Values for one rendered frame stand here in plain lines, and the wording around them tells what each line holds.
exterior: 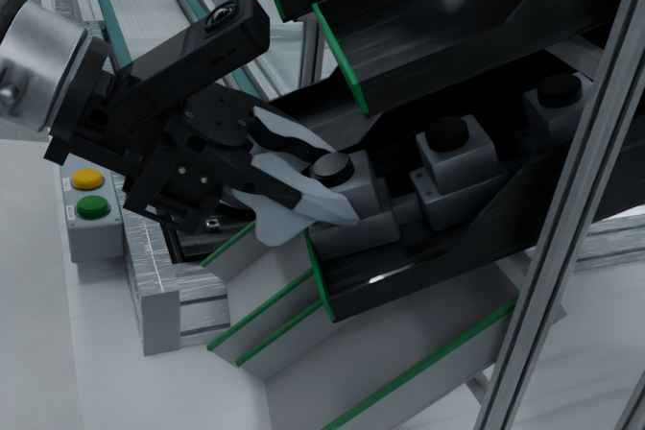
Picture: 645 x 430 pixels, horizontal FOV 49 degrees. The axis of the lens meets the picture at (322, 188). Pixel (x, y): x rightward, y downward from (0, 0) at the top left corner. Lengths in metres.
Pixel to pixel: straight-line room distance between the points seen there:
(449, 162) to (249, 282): 0.36
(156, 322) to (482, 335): 0.46
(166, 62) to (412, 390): 0.30
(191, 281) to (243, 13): 0.49
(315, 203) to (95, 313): 0.56
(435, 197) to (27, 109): 0.28
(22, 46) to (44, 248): 0.67
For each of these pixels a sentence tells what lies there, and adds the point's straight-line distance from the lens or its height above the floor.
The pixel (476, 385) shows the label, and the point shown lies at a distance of 0.59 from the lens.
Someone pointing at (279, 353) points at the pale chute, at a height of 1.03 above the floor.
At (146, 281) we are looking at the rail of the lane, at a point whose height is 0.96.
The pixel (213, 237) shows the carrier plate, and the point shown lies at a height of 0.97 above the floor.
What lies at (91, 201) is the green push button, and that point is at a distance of 0.99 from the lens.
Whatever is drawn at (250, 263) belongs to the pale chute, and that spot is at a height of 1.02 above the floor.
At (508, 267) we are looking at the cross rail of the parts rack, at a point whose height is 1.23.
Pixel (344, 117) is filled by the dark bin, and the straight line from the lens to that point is 0.66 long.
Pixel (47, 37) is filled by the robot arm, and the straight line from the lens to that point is 0.46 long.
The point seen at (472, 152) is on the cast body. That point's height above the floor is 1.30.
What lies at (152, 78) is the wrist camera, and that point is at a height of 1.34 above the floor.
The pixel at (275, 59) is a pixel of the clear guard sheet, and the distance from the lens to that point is 1.32.
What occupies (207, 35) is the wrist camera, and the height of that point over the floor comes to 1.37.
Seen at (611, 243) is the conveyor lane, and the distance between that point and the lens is 1.19.
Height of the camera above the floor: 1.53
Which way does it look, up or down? 33 degrees down
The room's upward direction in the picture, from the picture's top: 7 degrees clockwise
